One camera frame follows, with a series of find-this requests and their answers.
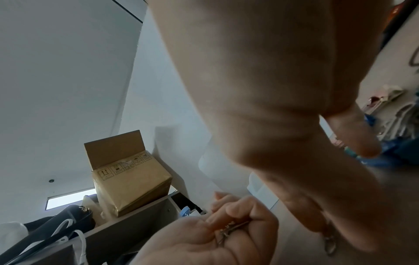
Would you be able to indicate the grey shelf unit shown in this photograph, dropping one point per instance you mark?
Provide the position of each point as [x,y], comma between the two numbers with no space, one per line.
[131,233]

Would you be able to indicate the ceiling light panel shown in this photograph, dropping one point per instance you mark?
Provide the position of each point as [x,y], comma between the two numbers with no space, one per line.
[68,200]

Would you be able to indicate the tea bottle with blue cap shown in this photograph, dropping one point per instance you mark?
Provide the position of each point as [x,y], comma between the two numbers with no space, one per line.
[187,211]

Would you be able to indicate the person's right hand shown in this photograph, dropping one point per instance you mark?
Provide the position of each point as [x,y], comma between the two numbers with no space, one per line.
[262,90]

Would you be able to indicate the black bag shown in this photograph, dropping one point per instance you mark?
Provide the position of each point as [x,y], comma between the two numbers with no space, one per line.
[59,222]

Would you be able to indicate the person's left hand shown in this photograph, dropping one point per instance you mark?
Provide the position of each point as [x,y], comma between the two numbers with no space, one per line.
[183,243]

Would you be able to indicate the handful of paper clips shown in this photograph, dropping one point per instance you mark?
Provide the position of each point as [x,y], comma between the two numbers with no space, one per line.
[230,229]

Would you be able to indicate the group of coloured binder clips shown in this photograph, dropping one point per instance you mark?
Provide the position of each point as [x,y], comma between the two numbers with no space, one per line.
[392,150]

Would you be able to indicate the brown cardboard box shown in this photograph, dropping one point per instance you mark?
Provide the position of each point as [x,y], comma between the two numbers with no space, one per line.
[131,186]

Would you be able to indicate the white compartment organizer tray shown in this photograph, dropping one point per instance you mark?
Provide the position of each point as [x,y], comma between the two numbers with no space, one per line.
[265,191]

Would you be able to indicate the pile of silver paper clips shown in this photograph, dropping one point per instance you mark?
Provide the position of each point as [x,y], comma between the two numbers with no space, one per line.
[330,243]

